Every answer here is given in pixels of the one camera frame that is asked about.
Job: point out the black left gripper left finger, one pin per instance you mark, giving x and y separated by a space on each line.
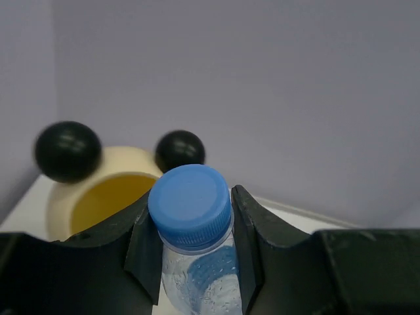
113 267

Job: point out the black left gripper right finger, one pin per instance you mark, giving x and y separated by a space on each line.
283 270

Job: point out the blue-cap water bottle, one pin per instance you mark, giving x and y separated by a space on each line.
191 209

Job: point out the cream cat-print bin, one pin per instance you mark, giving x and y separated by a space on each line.
92 182

